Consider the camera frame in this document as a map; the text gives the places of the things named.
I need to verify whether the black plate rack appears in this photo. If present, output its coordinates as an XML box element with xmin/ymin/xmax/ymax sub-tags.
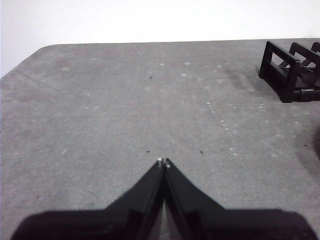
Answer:
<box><xmin>258</xmin><ymin>40</ymin><xmax>320</xmax><ymax>104</ymax></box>

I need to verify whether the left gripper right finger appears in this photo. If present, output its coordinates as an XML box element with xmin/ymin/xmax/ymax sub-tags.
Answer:
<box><xmin>163</xmin><ymin>157</ymin><xmax>318</xmax><ymax>240</ymax></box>

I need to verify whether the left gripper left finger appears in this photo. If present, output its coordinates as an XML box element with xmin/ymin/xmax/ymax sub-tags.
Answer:
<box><xmin>9</xmin><ymin>157</ymin><xmax>166</xmax><ymax>240</ymax></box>

